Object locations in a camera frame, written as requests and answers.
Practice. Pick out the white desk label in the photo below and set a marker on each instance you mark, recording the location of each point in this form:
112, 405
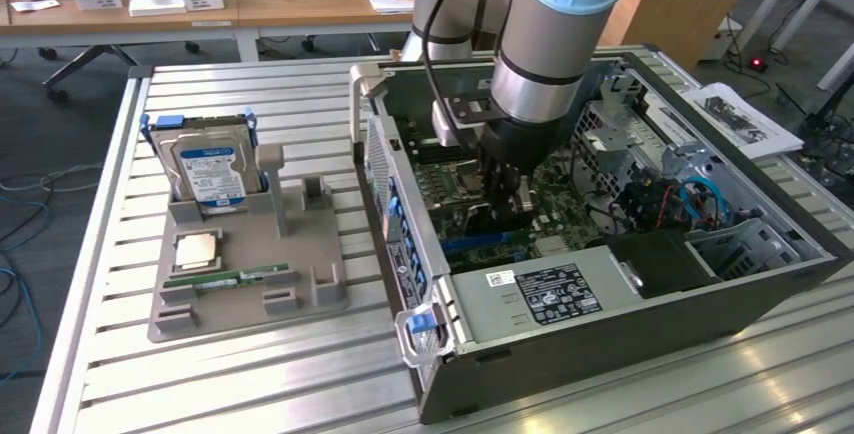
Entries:
214, 23

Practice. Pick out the loose green RAM stick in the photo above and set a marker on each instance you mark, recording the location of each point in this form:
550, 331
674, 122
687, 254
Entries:
250, 274

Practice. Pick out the dark grey PC case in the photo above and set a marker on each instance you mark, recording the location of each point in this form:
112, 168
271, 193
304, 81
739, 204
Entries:
601, 369

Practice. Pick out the installed green RAM stick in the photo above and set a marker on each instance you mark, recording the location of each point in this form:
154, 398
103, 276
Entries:
461, 206

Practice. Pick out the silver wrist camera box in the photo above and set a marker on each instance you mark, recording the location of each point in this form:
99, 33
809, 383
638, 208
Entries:
447, 129

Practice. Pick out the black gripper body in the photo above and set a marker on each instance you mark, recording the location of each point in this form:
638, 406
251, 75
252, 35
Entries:
523, 149

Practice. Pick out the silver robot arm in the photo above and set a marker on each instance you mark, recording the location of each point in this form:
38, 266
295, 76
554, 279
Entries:
554, 39

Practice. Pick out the green graphics card black cooler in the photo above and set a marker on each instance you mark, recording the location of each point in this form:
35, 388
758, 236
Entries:
477, 221

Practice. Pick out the black fan shroud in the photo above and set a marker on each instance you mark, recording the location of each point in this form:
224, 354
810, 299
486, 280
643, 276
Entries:
661, 264

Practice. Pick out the printed paper stack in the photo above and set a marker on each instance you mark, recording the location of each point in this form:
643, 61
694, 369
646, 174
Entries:
741, 124

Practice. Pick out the wooden cabinet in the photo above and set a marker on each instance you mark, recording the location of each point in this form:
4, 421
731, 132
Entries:
694, 14

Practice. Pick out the grey power supply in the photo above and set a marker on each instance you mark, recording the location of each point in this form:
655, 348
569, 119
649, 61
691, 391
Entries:
494, 304

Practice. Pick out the hard disk with blue rails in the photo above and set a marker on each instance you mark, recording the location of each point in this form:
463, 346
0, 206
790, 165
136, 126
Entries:
203, 174

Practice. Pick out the perforated metal disk bay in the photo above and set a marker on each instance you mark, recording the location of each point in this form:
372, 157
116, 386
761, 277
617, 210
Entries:
617, 154

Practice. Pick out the black desk leg with casters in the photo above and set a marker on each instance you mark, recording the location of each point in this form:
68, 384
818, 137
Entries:
74, 65

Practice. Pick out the green motherboard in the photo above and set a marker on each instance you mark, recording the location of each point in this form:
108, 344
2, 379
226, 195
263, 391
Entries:
567, 194

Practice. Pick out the black tripod stand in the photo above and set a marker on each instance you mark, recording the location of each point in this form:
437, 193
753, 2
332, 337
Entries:
817, 121

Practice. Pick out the copper-topped CPU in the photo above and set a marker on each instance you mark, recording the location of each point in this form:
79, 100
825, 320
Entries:
196, 251

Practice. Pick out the red lit switch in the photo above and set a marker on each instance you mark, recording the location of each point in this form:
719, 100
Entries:
757, 64

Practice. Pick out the CPU socket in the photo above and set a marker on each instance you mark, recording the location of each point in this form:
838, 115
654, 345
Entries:
467, 181

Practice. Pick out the open metal disk bay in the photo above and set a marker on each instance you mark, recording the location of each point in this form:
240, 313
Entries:
754, 249

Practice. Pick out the grey parts rack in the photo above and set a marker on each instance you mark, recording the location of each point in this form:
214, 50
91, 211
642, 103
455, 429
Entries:
247, 314

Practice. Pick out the wooden desk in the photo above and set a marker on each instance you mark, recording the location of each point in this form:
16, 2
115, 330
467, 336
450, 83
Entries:
100, 21

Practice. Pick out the blue expansion slot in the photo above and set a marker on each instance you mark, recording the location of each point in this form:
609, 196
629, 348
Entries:
467, 245

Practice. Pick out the white card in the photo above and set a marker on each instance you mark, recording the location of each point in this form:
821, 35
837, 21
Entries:
34, 5

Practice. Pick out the silver chipset heatsink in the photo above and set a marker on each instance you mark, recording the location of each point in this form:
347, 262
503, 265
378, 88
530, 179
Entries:
554, 246

